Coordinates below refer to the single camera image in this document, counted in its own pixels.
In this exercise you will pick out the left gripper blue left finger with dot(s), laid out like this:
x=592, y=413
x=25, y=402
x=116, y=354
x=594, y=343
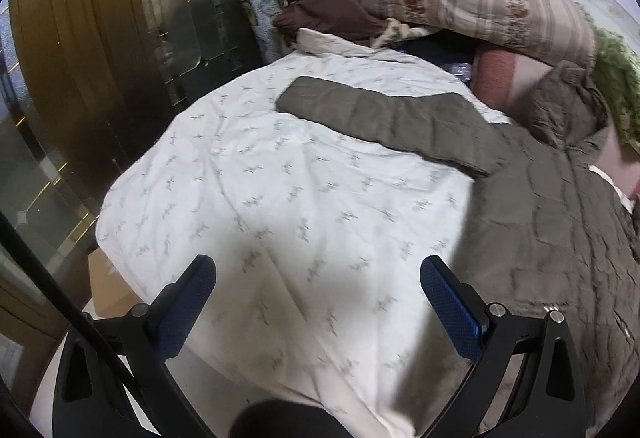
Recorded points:
x=159, y=330

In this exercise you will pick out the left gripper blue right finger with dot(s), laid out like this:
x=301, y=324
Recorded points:
x=461, y=311

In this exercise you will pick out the olive quilted puffer jacket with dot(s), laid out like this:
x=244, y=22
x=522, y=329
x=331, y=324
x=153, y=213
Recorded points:
x=543, y=230

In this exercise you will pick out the cardboard box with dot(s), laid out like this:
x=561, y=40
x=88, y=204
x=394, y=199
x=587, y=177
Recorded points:
x=111, y=295

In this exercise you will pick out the white leaf print duvet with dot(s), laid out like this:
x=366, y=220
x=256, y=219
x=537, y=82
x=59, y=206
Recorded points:
x=317, y=237

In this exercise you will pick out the pink bed sheet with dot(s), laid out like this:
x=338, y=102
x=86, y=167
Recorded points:
x=501, y=78

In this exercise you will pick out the wooden wardrobe with glass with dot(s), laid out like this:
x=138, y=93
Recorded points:
x=91, y=85

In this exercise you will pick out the green white patterned blanket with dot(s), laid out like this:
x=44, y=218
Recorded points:
x=614, y=68

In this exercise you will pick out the cream patterned cloth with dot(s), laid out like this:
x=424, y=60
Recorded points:
x=395, y=31

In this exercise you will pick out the striped floral folded quilt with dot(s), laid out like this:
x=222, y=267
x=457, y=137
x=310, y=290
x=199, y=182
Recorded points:
x=547, y=30

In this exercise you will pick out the dark brown garment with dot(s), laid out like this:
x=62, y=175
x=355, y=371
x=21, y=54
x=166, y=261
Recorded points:
x=344, y=18

